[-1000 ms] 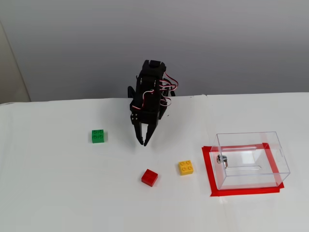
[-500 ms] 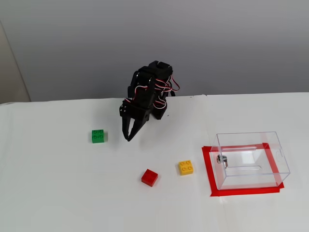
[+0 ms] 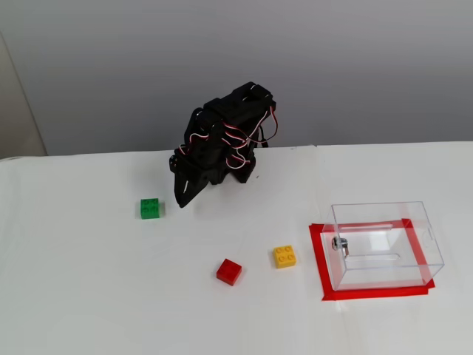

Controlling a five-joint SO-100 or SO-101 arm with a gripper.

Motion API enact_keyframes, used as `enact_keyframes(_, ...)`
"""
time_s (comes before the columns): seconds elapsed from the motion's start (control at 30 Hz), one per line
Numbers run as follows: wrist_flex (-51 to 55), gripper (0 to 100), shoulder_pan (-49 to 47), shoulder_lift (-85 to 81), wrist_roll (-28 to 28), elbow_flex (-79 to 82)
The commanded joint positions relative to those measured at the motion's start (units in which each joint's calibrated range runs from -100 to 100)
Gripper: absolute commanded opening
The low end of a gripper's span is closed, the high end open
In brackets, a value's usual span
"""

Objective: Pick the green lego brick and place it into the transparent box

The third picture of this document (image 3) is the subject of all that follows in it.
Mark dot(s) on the red lego brick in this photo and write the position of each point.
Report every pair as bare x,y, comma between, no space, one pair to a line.
229,271

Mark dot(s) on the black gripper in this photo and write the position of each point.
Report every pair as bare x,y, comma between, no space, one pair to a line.
188,182

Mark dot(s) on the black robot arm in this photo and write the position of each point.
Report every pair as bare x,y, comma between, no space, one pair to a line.
240,107

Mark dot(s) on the yellow lego brick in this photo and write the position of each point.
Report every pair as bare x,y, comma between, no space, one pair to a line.
285,256

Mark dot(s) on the red base mat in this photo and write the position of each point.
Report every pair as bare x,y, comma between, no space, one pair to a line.
369,294

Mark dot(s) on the beige board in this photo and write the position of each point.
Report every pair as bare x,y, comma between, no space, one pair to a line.
18,111

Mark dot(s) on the green lego brick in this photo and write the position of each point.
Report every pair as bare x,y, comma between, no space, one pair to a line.
150,209

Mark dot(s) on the transparent plastic box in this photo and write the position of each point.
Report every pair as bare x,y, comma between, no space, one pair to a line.
384,259

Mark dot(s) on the silver cylinder lock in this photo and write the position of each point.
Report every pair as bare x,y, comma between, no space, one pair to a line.
340,244

